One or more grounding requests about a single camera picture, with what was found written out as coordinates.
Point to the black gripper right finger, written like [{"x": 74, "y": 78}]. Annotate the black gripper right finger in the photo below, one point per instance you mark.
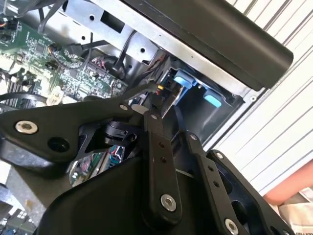
[{"x": 207, "y": 171}]

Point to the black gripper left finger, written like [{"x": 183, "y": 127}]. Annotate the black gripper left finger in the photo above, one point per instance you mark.
[{"x": 73, "y": 115}]

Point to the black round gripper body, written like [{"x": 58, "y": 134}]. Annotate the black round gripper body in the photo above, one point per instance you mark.
[{"x": 102, "y": 208}]

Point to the hard disk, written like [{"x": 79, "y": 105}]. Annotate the hard disk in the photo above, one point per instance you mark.
[{"x": 184, "y": 78}]

